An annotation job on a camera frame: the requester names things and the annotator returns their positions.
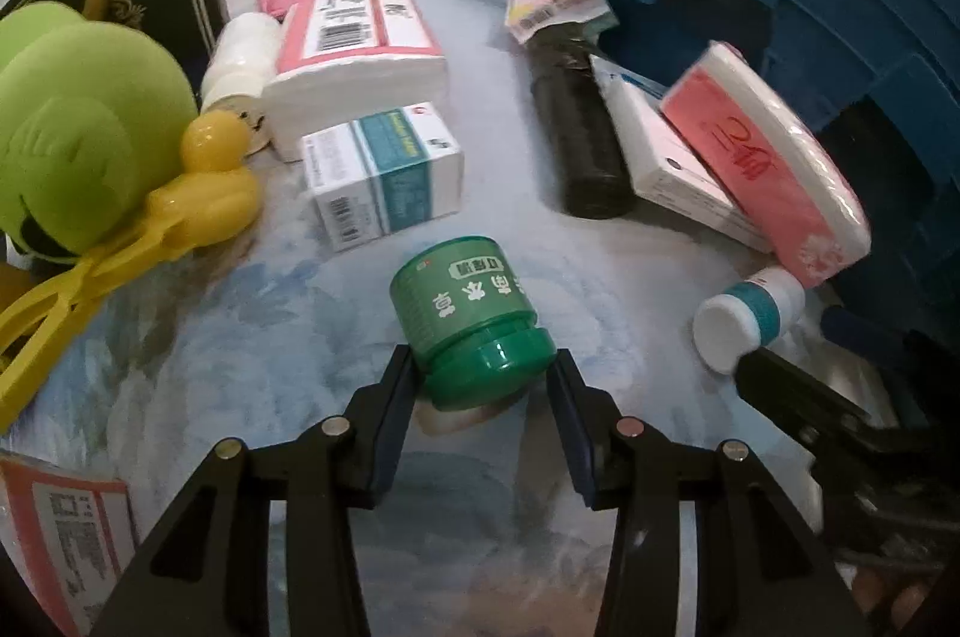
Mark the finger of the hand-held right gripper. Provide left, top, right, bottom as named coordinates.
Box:
left=733, top=348, right=875, bottom=458
left=820, top=305, right=960, bottom=383

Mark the flat white box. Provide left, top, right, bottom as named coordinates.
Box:
left=589, top=53, right=773, bottom=254

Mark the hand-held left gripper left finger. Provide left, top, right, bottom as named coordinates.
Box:
left=90, top=344, right=417, bottom=637

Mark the white and teal box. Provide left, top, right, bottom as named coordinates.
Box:
left=300, top=103, right=464, bottom=253

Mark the white roll bottle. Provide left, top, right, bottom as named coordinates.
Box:
left=199, top=11, right=286, bottom=116

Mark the blue patterned cloth desktop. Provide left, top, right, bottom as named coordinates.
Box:
left=0, top=0, right=901, bottom=637

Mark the green plastic jar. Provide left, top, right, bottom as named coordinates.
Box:
left=390, top=237, right=557, bottom=413

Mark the person's right hand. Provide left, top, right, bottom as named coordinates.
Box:
left=847, top=566, right=938, bottom=630

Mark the lime green foam toy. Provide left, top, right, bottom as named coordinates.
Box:
left=0, top=1, right=197, bottom=263

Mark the pink floral tissue pack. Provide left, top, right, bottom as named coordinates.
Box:
left=660, top=40, right=871, bottom=289

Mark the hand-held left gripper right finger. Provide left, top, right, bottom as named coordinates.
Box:
left=546, top=348, right=871, bottom=637

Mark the white bottle teal label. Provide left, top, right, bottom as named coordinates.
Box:
left=691, top=265, right=807, bottom=377

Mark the yellow duck clamp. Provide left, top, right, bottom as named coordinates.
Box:
left=0, top=112, right=262, bottom=432

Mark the red-edged tissue pack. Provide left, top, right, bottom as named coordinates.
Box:
left=0, top=453, right=140, bottom=637

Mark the black cylinder bottle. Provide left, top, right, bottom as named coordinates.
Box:
left=529, top=17, right=635, bottom=218

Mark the large pink tissue pack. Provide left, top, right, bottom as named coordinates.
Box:
left=262, top=0, right=449, bottom=162

